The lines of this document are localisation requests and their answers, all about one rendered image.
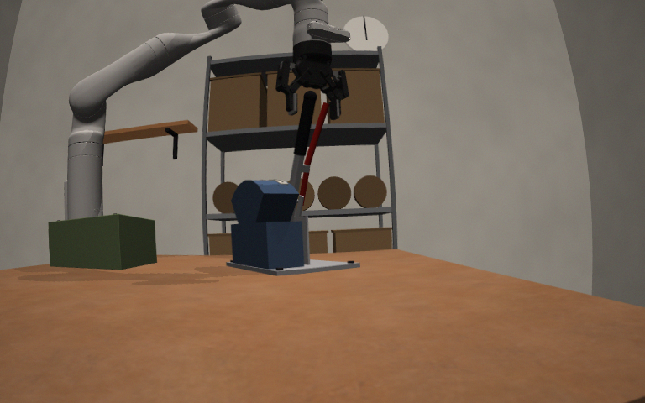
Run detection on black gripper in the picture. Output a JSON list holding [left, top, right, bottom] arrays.
[[275, 40, 349, 120]]

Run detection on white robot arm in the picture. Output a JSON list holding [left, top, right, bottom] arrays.
[[64, 0, 351, 220]]

